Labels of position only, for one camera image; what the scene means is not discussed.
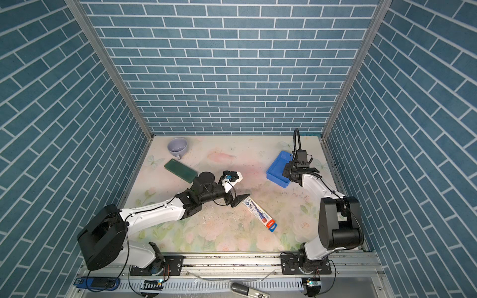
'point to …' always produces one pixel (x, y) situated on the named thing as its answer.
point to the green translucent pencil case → (181, 170)
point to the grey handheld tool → (248, 292)
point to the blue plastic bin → (275, 171)
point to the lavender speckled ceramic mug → (177, 146)
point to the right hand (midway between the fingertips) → (289, 170)
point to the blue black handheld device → (100, 283)
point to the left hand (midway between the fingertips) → (248, 186)
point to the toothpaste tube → (259, 213)
